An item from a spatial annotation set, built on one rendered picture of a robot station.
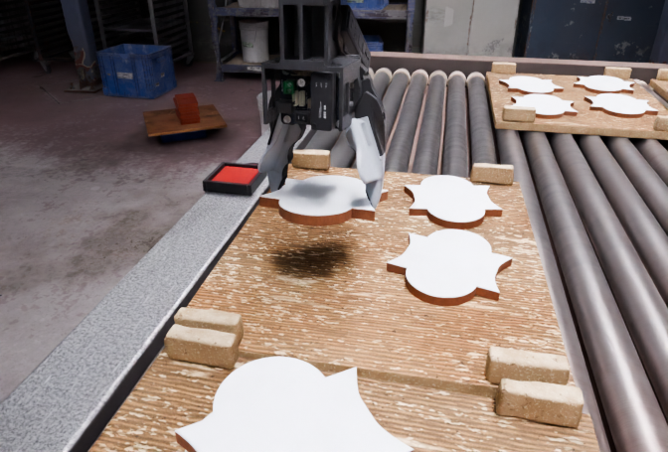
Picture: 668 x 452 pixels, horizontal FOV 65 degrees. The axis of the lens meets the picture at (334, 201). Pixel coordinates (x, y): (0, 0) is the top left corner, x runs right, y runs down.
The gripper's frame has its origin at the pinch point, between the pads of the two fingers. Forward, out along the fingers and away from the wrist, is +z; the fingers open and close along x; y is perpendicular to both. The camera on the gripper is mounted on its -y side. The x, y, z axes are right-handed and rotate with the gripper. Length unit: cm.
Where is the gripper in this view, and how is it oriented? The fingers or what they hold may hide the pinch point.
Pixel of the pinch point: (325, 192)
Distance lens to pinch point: 54.3
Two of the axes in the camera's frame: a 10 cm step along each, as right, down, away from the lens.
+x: 9.6, 1.2, -2.5
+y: -2.7, 3.7, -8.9
